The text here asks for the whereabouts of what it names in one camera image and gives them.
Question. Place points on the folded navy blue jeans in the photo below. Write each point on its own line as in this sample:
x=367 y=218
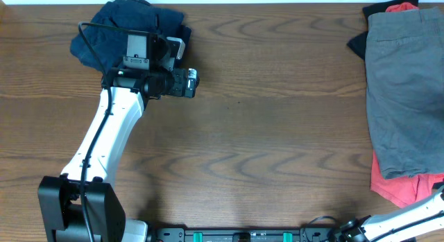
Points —
x=135 y=15

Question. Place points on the black garment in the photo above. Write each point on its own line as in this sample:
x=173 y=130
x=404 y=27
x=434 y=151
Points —
x=367 y=27

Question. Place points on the red t-shirt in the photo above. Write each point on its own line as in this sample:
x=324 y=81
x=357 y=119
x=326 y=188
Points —
x=402 y=186

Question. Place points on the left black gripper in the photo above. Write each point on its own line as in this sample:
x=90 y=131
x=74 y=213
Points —
x=189 y=82

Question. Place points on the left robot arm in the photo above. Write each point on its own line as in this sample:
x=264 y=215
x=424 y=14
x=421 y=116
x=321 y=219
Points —
x=80 y=204

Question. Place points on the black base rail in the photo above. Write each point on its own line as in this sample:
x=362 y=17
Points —
x=310 y=234

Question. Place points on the grey shorts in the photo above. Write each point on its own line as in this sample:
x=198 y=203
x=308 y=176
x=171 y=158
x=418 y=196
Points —
x=404 y=93

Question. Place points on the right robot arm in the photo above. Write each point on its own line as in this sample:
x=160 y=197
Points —
x=406 y=223

